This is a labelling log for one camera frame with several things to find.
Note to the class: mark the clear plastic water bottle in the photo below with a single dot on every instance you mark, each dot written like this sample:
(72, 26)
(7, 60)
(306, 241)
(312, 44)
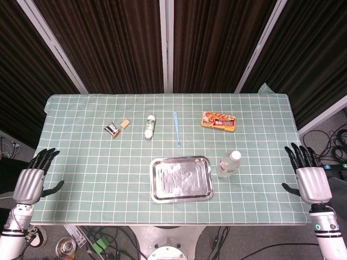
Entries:
(227, 166)

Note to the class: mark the yellow orange snack box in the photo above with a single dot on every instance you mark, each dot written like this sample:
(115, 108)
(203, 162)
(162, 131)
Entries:
(219, 122)

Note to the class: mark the beige rectangular block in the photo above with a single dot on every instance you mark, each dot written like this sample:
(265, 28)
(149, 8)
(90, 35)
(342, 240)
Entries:
(125, 123)

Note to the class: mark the black device with round icons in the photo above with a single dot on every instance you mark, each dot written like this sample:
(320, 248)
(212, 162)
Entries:
(334, 170)

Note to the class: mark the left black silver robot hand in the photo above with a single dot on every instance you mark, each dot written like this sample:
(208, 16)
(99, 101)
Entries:
(28, 184)

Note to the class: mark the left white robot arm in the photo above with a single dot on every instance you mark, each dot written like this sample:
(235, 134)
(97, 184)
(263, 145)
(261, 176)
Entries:
(16, 224)

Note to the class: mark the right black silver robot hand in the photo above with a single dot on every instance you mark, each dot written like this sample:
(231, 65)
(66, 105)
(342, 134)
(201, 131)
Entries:
(313, 184)

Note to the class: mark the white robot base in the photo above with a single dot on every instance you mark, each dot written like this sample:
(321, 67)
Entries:
(168, 241)

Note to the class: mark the rectangular metal tray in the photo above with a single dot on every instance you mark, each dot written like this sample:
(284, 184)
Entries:
(181, 180)

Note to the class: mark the green white checked tablecloth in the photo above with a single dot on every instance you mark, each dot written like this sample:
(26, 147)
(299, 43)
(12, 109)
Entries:
(108, 176)

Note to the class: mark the white partition frame post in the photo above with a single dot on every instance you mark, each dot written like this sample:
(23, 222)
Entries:
(54, 46)
(166, 46)
(260, 46)
(322, 113)

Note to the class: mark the small metal bowl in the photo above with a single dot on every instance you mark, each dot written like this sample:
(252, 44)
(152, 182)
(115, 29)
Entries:
(65, 246)

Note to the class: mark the light blue toothbrush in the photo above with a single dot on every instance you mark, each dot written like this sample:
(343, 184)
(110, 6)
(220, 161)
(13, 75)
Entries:
(177, 127)

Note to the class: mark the black orange snack packet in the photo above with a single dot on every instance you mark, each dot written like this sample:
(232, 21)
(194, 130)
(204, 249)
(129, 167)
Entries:
(112, 130)

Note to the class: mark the white green tube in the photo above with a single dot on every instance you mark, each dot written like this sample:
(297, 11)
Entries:
(150, 127)

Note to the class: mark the white power strip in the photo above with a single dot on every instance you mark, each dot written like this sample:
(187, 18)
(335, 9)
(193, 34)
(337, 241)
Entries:
(76, 235)

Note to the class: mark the green plastic connector box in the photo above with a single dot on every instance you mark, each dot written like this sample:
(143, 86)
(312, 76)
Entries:
(100, 246)

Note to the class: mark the dark brown pleated curtain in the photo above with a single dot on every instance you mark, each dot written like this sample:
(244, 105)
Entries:
(214, 40)
(108, 40)
(314, 54)
(19, 67)

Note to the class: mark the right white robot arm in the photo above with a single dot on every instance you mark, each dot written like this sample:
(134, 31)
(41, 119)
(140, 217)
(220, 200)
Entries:
(326, 227)

